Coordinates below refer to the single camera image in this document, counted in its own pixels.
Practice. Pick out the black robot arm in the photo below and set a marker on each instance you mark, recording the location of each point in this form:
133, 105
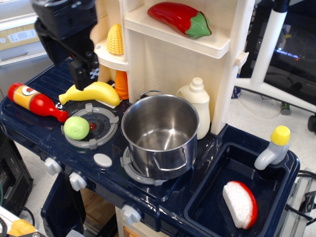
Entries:
64, 28

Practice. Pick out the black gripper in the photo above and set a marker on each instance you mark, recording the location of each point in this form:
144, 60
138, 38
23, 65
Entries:
80, 68

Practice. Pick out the stainless steel pot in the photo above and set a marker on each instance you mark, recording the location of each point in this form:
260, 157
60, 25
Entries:
161, 131

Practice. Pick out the orange toy carrot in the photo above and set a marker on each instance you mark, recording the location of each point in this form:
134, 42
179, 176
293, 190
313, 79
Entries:
121, 85

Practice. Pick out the grey left stove knob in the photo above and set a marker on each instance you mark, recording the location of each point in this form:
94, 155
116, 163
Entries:
52, 166

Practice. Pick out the white stand frame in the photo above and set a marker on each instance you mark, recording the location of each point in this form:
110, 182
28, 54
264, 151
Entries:
256, 82

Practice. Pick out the red toy ketchup bottle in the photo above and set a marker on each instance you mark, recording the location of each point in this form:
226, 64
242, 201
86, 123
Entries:
34, 101

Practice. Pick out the red white toy sushi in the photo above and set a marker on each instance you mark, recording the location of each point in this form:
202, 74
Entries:
241, 203

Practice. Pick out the grey yellow toy faucet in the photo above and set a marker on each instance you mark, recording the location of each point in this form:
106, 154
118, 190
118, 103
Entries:
276, 150

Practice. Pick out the grey stove knob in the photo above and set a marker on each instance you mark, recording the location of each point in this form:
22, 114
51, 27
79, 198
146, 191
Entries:
52, 166
130, 215
77, 182

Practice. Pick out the grey appliance with panel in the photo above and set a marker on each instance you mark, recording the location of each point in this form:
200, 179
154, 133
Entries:
22, 55

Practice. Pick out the green toy apple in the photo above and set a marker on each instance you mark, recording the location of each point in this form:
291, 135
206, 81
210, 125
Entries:
76, 128

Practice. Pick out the yellow toy banana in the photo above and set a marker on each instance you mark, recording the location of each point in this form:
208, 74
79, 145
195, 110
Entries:
96, 91

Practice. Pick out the black computer case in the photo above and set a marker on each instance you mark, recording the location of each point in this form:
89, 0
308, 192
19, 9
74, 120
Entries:
15, 180

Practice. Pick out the yellow toy corn cob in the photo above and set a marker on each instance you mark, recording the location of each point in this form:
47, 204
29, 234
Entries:
115, 40

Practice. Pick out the navy toy sink basin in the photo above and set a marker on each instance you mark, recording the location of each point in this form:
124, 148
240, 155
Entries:
207, 211

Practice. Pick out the grey right stove knob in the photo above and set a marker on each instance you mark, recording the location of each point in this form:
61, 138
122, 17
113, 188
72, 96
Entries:
130, 215

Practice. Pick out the cream toy detergent bottle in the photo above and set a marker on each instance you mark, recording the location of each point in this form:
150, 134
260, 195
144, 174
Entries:
199, 98

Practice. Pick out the cream toy kitchen shelf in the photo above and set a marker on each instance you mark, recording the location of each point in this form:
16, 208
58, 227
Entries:
157, 56

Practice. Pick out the grey middle stove knob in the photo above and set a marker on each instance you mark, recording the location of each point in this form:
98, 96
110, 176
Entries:
77, 182

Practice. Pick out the grey round button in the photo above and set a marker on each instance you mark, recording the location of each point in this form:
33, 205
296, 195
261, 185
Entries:
102, 160

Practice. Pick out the red toy chili pepper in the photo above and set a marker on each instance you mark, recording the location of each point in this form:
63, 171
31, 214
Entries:
186, 20

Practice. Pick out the navy toy kitchen counter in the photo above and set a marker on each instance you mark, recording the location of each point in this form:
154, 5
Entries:
161, 207

